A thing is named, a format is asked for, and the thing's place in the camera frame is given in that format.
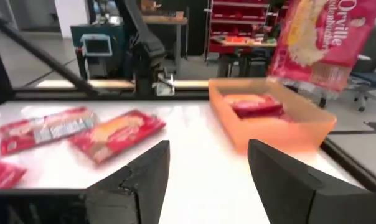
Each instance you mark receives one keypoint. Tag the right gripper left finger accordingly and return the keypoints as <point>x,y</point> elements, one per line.
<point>144,186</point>

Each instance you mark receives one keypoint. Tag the teal equipment cart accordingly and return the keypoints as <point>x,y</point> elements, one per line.
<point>96,45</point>

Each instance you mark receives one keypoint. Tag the cluttered work table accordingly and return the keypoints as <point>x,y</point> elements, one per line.
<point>247,43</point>

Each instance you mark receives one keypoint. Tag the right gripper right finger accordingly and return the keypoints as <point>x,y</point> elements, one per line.
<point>284,193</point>

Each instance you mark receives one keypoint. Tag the wooden desk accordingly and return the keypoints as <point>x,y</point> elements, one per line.
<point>172,20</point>

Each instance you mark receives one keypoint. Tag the red shelving unit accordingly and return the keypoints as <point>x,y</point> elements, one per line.
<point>234,15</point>

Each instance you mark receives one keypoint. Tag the orange cardboard box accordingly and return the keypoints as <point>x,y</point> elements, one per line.
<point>269,137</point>

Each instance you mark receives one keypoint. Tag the black aluminium table frame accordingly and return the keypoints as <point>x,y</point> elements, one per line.
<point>51,60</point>

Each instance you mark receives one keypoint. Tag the blue office chair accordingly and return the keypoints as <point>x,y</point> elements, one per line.
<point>373,79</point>

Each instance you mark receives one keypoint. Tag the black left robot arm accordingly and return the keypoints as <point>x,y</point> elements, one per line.
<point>144,53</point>

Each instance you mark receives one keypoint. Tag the red Orville popcorn bag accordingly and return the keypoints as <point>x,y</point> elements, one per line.
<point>2,174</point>
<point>45,132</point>
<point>116,135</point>
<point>318,37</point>
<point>256,107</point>

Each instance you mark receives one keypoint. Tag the light wooden base board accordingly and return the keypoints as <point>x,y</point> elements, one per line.
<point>113,84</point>

